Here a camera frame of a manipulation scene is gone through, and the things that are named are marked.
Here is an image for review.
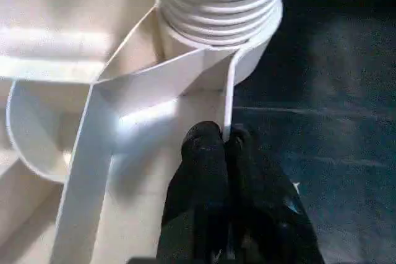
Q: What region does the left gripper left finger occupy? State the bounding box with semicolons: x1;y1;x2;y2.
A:
155;122;230;264

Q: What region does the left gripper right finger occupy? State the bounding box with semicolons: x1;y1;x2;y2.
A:
224;124;324;264

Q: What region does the white plastic table top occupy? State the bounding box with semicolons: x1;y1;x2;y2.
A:
0;0;284;264

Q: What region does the white plastic table leg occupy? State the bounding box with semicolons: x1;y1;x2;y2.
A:
156;0;294;47

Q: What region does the black work mat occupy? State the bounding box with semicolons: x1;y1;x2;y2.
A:
0;0;396;264

